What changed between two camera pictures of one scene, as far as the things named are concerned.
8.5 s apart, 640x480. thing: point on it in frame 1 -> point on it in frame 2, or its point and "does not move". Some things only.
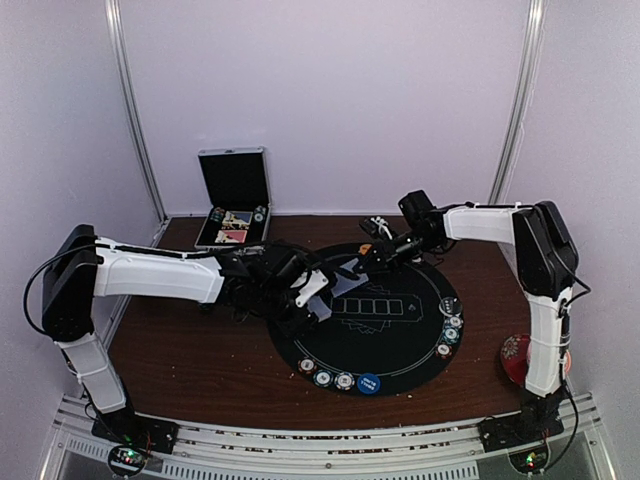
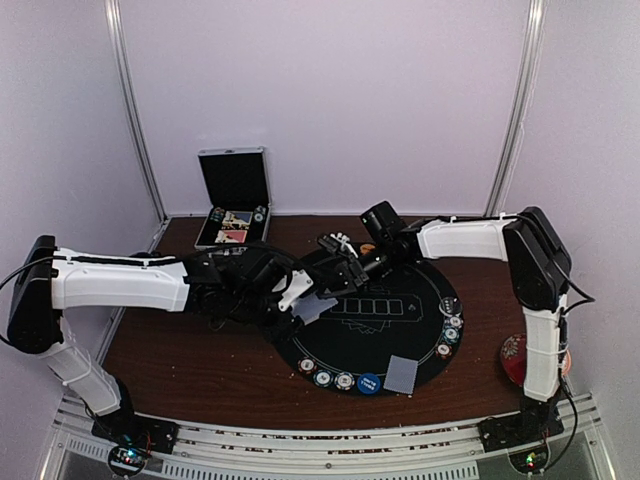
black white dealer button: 450,306 does not move
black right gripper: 387,255 -> 353,274
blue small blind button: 368,383 does not move
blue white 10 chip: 344,381 does not move
